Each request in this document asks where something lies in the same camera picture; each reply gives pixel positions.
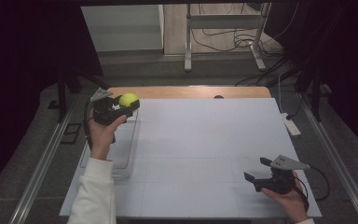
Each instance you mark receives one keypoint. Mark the black floor frame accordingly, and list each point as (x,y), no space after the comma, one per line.
(71,133)

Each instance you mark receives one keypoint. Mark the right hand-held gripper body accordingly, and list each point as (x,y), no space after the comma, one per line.
(279,180)

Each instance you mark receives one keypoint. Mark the clear plastic container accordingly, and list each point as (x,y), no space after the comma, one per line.
(127,146)

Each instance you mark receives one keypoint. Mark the black stand legs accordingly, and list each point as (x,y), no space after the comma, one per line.
(62,93)
(315,93)

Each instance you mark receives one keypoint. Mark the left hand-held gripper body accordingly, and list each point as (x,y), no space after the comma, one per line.
(104,109)

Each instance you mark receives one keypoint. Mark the yellow tennis ball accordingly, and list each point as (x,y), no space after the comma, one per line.
(128,99)

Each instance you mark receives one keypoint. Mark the person's right hand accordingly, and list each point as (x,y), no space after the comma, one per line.
(289,202)

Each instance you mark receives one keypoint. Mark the aluminium floor rail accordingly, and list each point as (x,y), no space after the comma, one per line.
(335,155)
(43,168)

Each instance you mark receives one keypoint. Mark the dark curtain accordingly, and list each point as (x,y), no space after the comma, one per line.
(351,62)
(18,77)

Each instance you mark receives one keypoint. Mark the white power strip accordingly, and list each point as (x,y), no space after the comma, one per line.
(291,125)

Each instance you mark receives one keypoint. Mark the white metal stand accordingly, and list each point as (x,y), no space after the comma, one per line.
(223,21)

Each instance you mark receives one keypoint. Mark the person's left hand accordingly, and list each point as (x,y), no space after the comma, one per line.
(101,137)

